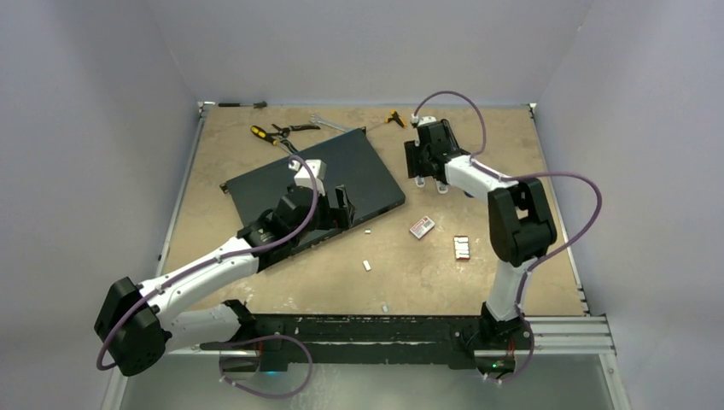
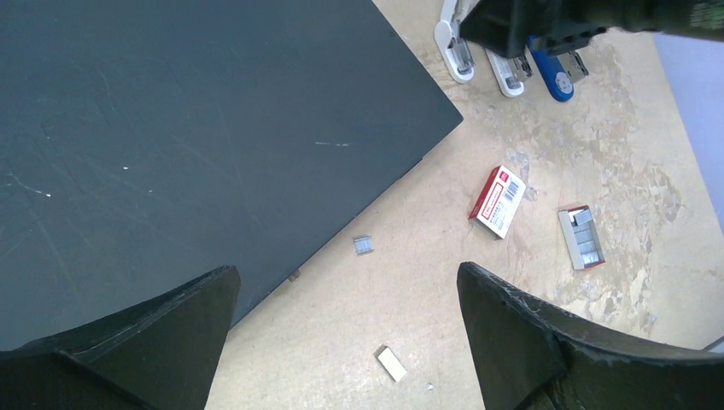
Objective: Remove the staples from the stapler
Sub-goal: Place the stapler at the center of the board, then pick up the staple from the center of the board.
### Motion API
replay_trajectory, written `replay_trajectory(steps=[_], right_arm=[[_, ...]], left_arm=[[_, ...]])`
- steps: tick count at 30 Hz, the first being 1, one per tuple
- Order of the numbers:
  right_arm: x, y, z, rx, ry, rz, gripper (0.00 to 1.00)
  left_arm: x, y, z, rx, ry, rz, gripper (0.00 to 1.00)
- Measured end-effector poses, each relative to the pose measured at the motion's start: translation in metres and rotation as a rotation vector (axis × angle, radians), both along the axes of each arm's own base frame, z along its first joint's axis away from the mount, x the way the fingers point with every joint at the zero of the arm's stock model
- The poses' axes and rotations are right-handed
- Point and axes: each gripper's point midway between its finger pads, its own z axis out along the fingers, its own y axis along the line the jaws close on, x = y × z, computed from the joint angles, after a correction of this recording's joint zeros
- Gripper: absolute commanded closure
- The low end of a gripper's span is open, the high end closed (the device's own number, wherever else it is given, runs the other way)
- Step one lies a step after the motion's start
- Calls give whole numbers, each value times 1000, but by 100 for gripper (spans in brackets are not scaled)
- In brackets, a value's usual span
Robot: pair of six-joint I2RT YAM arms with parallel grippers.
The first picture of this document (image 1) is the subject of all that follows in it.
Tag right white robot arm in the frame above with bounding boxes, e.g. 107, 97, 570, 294
404, 116, 558, 348

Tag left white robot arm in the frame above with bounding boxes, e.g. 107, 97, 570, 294
93, 184, 356, 376

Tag small yellow black screwdriver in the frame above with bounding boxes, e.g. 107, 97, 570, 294
365, 110, 406, 132

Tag red white staple box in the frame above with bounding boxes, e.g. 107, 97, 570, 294
409, 216, 435, 240

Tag silver wrench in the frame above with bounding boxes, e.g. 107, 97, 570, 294
310, 114, 350, 132

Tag open staple box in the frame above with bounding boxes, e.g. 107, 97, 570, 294
453, 236, 470, 261

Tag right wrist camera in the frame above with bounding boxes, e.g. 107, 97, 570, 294
410, 115, 437, 128

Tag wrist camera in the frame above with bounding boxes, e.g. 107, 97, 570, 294
410, 115, 437, 128
288, 159, 327, 196

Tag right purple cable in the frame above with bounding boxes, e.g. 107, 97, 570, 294
412, 90, 604, 384

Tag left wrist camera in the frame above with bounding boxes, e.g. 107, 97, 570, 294
288, 159, 327, 196

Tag dark flat network switch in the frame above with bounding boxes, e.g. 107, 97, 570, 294
220, 129, 406, 268

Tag black handled cutters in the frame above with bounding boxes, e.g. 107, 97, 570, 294
272, 123, 321, 138

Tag black tool at wall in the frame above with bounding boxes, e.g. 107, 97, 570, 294
217, 101, 268, 109

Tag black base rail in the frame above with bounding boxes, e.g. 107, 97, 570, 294
201, 313, 535, 372

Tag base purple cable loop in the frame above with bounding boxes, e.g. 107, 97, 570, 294
219, 333, 315, 399

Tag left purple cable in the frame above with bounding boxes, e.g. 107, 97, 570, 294
96, 155, 321, 372

